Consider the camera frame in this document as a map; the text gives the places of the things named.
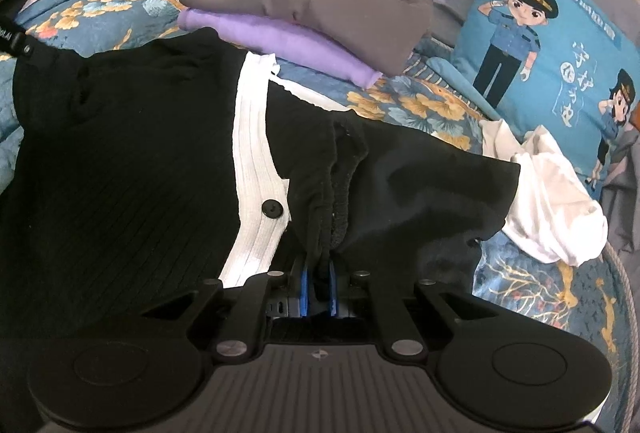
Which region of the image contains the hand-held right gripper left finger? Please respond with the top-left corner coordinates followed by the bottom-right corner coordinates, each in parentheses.
top-left (142, 258), bottom-right (310, 363)

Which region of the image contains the grey braided cord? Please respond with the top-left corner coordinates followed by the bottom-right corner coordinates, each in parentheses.
top-left (602, 238), bottom-right (632, 316)

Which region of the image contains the blue floral quilt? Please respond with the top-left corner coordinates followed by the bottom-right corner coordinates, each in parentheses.
top-left (0, 0), bottom-right (632, 433)

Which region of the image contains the white garment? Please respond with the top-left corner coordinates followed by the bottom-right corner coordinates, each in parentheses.
top-left (480, 119), bottom-right (609, 265)

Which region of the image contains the black cardigan with white trim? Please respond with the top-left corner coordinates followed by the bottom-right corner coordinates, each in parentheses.
top-left (0, 27), bottom-right (522, 350)

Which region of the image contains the purple folded garment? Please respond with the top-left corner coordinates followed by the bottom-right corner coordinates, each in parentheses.
top-left (177, 8), bottom-right (384, 90)

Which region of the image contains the grey cloth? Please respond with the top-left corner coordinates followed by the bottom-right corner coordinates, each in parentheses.
top-left (597, 128), bottom-right (640, 255)

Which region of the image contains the blue cartoon print pillow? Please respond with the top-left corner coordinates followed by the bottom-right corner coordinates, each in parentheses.
top-left (450, 0), bottom-right (640, 188)

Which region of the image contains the grey folded garment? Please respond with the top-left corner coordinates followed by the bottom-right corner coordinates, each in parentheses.
top-left (179, 0), bottom-right (435, 76)

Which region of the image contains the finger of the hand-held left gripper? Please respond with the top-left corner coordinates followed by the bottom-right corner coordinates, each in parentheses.
top-left (0, 15), bottom-right (37, 60)

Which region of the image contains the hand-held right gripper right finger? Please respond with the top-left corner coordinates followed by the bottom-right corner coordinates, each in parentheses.
top-left (326, 260), bottom-right (502, 359)

